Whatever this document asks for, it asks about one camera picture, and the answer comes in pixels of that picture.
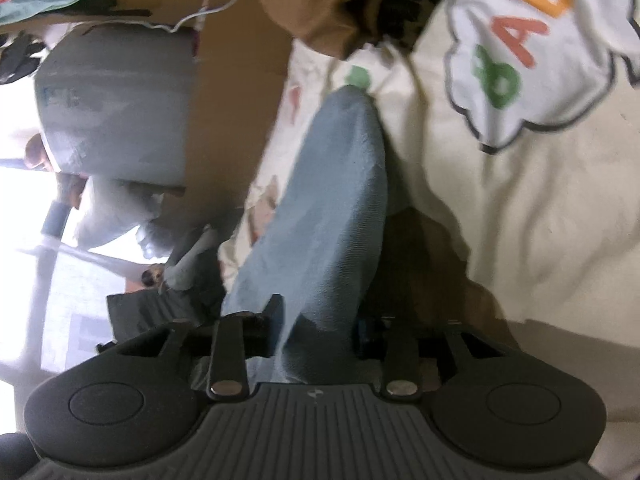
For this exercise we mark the cream bear print duvet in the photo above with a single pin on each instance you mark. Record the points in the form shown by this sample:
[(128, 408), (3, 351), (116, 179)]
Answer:
[(517, 122)]

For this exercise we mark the grey wrapped box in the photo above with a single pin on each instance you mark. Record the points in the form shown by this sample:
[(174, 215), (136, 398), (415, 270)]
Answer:
[(113, 101)]

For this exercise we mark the light blue denim pants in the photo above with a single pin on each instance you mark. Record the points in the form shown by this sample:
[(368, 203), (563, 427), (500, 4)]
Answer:
[(321, 248)]

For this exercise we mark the small doll head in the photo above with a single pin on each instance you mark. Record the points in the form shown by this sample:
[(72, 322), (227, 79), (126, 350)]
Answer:
[(153, 276)]

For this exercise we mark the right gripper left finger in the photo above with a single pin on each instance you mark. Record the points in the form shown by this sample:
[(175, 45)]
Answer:
[(238, 337)]

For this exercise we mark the brown cardboard sheet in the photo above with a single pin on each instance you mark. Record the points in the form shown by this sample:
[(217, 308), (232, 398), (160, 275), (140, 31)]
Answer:
[(241, 58)]

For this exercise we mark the dark grey blanket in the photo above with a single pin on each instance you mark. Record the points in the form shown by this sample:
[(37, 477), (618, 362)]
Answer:
[(135, 313)]

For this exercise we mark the white plastic bag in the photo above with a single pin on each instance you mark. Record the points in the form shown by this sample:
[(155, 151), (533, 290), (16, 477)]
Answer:
[(111, 208)]

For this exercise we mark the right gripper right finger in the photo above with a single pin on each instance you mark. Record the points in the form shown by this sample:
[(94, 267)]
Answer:
[(388, 336)]

